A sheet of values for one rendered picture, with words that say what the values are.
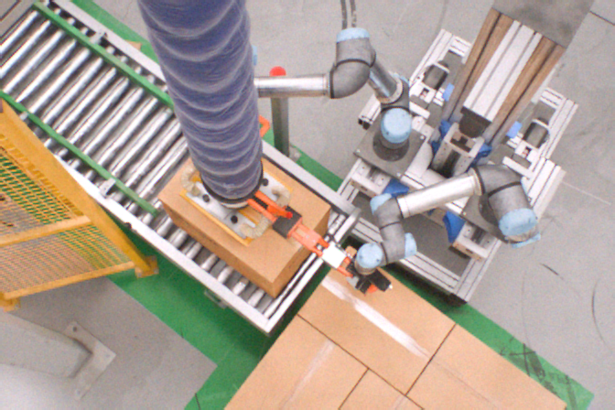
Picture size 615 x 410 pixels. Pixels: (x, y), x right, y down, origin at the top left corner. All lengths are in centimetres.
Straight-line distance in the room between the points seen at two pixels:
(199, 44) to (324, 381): 206
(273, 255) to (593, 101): 232
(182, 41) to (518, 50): 101
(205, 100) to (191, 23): 37
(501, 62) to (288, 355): 174
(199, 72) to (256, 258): 142
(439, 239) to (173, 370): 152
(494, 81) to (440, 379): 165
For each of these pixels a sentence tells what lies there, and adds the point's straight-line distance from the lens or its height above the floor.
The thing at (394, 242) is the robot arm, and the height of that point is 157.
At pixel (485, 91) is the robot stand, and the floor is 203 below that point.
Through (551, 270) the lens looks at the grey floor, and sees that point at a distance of 421.
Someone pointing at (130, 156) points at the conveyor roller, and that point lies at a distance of 366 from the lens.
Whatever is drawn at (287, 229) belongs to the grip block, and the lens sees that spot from 274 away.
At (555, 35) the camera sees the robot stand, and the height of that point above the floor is 203.
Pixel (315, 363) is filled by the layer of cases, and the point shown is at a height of 54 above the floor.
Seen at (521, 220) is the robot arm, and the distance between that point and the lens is 244.
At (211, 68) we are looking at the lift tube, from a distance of 173.
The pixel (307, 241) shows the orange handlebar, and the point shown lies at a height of 125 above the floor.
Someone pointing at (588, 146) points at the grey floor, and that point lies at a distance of 449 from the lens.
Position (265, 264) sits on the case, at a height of 95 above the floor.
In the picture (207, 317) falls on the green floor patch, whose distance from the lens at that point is 397.
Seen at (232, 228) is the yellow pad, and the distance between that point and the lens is 288.
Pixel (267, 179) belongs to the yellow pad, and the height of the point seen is 116.
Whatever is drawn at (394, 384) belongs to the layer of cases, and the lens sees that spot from 340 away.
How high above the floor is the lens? 391
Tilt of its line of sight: 74 degrees down
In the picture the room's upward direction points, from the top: 3 degrees clockwise
